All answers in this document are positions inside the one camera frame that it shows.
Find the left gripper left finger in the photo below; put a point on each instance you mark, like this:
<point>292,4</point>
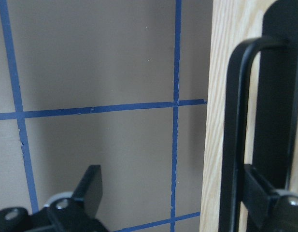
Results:
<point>76,213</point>

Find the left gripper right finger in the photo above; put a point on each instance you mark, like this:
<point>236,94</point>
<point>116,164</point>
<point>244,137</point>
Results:
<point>269,209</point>

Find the black drawer handle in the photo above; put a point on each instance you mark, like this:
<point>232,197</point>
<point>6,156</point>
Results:
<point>276,111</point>

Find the wooden drawer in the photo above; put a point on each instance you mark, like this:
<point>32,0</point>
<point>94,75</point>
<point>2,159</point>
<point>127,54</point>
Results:
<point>233,21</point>

